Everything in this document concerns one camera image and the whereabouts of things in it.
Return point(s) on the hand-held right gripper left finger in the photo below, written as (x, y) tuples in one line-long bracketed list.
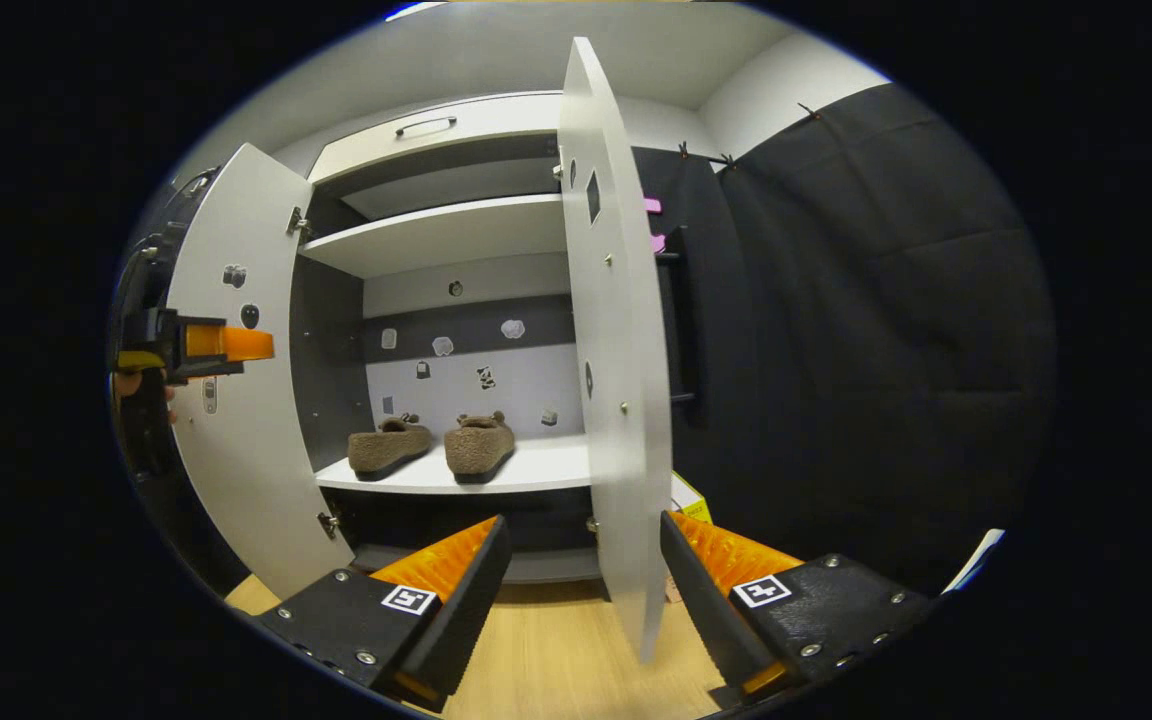
[(466, 600)]

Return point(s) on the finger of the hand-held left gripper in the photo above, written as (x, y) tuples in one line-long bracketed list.
[(236, 343)]

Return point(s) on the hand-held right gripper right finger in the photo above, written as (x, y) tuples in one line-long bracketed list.
[(704, 600)]

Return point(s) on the brown fuzzy shoe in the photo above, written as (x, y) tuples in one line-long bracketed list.
[(481, 445), (388, 447)]

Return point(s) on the white cabinet door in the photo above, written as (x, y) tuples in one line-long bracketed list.
[(626, 450), (246, 500)]

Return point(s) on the white shoe cabinet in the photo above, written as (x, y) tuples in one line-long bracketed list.
[(476, 390)]

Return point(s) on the white cabinet shelf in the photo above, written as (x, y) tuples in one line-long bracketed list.
[(436, 238), (546, 465)]

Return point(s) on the white cabinet drawer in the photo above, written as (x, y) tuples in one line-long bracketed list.
[(456, 130)]

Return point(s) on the white and orange box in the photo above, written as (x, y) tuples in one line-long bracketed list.
[(672, 590)]

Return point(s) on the white and yellow box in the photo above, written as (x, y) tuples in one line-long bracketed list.
[(691, 498)]

